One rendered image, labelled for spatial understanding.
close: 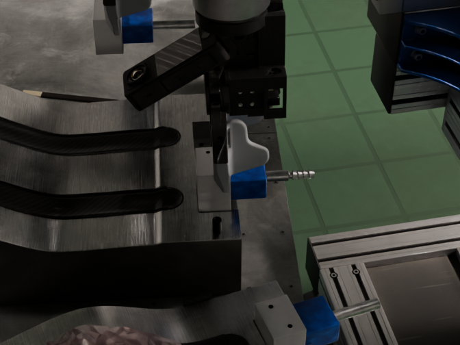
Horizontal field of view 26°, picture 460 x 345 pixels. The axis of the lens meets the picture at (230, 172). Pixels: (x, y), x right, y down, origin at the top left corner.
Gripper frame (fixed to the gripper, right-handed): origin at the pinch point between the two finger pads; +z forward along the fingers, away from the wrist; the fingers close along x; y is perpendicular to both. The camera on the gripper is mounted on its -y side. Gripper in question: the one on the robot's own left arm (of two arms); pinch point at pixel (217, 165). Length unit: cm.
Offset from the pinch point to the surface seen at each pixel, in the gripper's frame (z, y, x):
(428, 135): 92, 59, 116
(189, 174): 4.2, -3.1, 3.8
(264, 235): 13.5, 5.4, 2.4
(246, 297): 8.2, 2.2, -12.2
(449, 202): 93, 58, 91
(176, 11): 12, -4, 53
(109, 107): 4.2, -12.6, 17.5
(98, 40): -0.1, -13.9, 26.4
